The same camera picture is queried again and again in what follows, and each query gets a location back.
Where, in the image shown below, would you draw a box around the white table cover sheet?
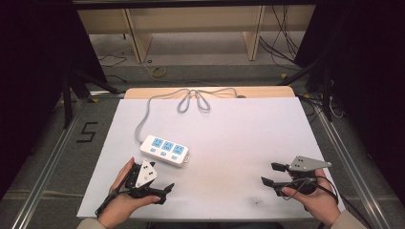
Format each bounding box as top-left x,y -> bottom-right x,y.
76,96 -> 347,221

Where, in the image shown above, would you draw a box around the person's right hand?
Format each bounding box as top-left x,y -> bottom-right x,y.
281,168 -> 342,228

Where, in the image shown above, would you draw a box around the bundle of black floor cables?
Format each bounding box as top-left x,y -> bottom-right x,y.
258,5 -> 302,71

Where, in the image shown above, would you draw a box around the white power strip blue sockets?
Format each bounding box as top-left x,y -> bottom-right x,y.
139,135 -> 191,168

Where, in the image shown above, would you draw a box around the yellow tape roll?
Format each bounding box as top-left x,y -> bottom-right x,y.
150,65 -> 167,79

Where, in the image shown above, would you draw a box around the thin black floor cable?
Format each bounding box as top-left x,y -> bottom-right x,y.
97,52 -> 129,84

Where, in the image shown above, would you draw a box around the grey power strip cable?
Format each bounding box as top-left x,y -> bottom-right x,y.
134,87 -> 246,144

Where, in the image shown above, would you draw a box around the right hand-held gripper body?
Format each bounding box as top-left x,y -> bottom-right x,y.
274,155 -> 332,196

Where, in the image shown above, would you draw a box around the person's left hand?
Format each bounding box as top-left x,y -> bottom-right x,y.
96,156 -> 162,229

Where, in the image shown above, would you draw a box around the aluminium floor rail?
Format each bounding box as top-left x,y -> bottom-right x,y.
11,91 -> 126,229
313,103 -> 385,229

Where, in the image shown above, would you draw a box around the dark curtain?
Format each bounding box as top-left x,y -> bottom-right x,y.
294,0 -> 405,195
0,0 -> 108,199

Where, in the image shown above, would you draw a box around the wooden desk frame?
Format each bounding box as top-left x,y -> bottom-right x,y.
76,5 -> 317,64

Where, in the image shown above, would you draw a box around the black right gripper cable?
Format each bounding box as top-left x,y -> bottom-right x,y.
282,176 -> 374,229

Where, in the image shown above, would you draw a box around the wooden table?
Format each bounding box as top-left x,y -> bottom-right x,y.
123,86 -> 296,100

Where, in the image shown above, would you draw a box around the black metal stand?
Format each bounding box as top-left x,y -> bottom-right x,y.
279,58 -> 336,122
61,67 -> 121,130

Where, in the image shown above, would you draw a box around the white thin cable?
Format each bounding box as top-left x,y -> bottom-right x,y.
329,94 -> 346,120

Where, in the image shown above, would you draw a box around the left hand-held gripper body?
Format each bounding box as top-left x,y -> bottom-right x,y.
124,159 -> 167,205

